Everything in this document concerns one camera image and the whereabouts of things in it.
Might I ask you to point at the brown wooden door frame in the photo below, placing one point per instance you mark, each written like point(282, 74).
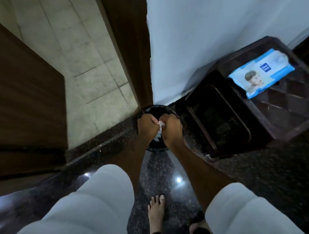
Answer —
point(131, 53)

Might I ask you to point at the dark brown plastic stool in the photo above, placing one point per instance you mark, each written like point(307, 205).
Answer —
point(224, 120)

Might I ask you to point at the brown wooden door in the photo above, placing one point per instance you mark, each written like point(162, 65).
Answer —
point(31, 103)

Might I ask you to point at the person's white sleeve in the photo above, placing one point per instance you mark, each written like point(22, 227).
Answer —
point(241, 212)
point(96, 205)

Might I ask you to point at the person's bare foot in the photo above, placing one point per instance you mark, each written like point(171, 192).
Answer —
point(199, 227)
point(156, 214)

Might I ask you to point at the person's right white sleeve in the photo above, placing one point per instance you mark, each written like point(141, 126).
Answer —
point(241, 212)

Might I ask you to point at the person's left bare foot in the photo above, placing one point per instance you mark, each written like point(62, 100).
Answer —
point(156, 214)

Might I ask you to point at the person's left fingers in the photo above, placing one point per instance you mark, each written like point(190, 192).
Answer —
point(153, 119)

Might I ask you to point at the person's right forearm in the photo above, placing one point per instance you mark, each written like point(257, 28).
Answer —
point(195, 171)

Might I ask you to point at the blue wet wipes packet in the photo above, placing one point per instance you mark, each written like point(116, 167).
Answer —
point(262, 73)

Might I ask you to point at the person's right hand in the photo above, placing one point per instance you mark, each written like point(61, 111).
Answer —
point(172, 131)

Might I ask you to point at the black round trash bin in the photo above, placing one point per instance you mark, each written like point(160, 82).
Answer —
point(157, 111)

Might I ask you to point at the person's right bare foot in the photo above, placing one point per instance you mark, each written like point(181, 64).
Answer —
point(199, 227)

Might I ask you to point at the person's left hand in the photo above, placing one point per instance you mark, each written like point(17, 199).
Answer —
point(146, 127)

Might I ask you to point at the person's right fingers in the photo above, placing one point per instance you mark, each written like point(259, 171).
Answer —
point(163, 118)

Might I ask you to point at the white tissue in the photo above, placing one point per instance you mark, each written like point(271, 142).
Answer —
point(160, 125)

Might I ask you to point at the person's left white sleeve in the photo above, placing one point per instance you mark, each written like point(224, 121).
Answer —
point(96, 205)

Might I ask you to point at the person's left forearm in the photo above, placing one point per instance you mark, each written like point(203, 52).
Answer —
point(135, 159)

